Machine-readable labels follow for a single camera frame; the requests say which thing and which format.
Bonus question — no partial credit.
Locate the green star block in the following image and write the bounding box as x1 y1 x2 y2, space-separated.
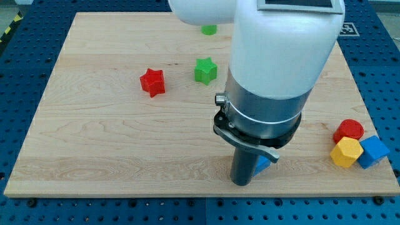
194 57 218 86

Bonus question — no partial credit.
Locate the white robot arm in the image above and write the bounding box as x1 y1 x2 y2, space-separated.
169 0 345 162

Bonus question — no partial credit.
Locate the wooden board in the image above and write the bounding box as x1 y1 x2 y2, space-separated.
4 12 399 198

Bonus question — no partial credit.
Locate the yellow hexagon block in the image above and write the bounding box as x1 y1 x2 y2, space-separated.
330 137 364 168

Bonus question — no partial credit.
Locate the fiducial marker tag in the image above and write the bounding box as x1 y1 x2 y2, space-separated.
339 22 359 37

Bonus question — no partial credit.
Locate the red star block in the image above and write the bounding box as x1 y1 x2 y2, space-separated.
139 68 166 98

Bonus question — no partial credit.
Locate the red cylinder block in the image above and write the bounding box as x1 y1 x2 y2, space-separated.
332 119 364 143

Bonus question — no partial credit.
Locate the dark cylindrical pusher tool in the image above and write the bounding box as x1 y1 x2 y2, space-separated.
230 147 259 186

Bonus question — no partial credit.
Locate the green cylinder block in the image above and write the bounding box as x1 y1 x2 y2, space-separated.
201 24 218 36

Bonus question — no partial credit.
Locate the blue triangle block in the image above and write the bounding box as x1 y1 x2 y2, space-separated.
252 156 271 177

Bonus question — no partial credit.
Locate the blue cube block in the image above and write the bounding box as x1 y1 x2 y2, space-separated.
357 136 390 169

